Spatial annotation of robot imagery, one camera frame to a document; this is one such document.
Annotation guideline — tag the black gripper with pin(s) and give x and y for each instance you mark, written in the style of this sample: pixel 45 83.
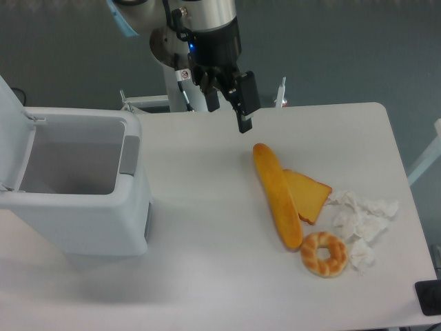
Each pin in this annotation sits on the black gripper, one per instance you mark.
pixel 213 56

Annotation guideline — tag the white trash can lid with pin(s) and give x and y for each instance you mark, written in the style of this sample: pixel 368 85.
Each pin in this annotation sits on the white trash can lid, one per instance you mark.
pixel 17 137

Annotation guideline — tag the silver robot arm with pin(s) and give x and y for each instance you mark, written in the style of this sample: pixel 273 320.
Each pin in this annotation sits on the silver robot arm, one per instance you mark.
pixel 183 17

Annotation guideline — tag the white trash can body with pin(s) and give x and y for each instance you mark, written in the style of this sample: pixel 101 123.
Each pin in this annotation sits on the white trash can body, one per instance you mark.
pixel 85 187

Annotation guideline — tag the long yellow baguette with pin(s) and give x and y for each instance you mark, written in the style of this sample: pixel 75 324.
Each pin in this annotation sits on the long yellow baguette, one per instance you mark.
pixel 283 208

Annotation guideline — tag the toast bread slice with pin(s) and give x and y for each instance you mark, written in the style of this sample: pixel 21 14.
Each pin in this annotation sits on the toast bread slice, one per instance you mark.
pixel 308 194

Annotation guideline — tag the large crumpled white tissue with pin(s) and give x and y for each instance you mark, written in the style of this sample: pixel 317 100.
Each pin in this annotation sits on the large crumpled white tissue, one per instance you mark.
pixel 361 218

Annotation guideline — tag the small crumpled white tissue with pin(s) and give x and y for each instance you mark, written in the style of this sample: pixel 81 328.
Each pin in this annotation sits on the small crumpled white tissue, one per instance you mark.
pixel 361 256

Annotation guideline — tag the black device at table edge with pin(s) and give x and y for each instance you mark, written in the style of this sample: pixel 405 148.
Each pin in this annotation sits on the black device at table edge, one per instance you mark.
pixel 428 293

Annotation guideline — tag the white pedestal foot bracket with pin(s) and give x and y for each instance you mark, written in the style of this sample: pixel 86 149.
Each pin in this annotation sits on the white pedestal foot bracket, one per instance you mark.
pixel 280 100

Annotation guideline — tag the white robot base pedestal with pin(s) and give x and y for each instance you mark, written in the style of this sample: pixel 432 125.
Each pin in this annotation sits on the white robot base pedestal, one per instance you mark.
pixel 171 53

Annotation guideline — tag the white left foot bracket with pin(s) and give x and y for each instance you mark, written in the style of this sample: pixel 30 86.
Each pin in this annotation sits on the white left foot bracket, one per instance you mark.
pixel 150 104

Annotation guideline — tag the braided ring bread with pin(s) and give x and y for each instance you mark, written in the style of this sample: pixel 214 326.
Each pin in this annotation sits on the braided ring bread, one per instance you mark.
pixel 324 254

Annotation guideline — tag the white frame leg right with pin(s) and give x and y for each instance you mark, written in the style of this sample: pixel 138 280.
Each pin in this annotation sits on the white frame leg right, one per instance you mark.
pixel 426 158

